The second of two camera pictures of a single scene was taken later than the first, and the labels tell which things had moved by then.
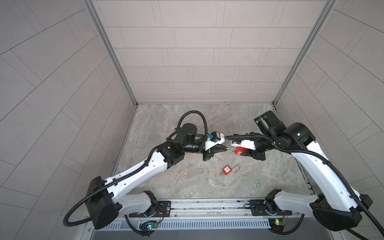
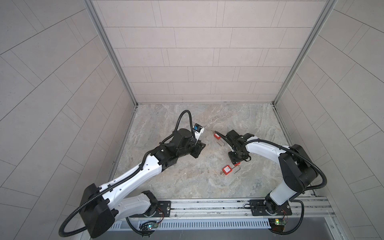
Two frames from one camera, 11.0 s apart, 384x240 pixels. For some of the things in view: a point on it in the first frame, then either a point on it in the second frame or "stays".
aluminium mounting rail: (223, 209) stays
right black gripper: (252, 153) to (233, 160)
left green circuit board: (148, 225) stays
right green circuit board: (277, 224) stays
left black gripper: (206, 155) to (197, 150)
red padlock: (227, 169) stays
